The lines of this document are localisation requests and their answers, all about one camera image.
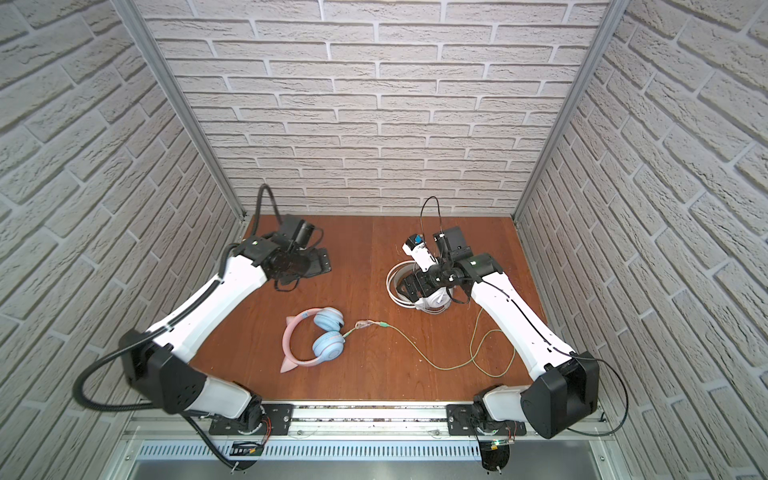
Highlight aluminium mounting rail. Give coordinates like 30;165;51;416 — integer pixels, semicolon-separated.
124;400;613;443

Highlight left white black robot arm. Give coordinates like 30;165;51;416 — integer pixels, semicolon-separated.
120;215;331;431

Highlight black corrugated cable conduit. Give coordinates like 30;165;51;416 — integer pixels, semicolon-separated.
71;183;283;472

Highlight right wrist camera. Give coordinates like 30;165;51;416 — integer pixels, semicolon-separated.
402;234;438;272

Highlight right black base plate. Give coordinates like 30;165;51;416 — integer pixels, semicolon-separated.
445;403;527;438

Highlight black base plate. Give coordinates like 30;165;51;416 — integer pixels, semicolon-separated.
209;403;294;436
445;403;527;438

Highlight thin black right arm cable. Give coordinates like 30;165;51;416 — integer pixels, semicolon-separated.
418;195;630;438

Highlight pink blue cat-ear headphones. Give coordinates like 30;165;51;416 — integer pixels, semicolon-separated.
280;307;346;373

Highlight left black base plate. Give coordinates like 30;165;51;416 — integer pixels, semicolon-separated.
209;403;294;436

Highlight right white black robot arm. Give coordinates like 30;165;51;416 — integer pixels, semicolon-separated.
397;227;600;439

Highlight white over-ear headphones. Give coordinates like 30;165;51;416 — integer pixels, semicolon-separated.
385;260;452;315

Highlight white perforated vent strip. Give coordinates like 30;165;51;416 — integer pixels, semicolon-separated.
136;440;480;461

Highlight green headphone cable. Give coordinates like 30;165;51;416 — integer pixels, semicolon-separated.
343;305;517;379

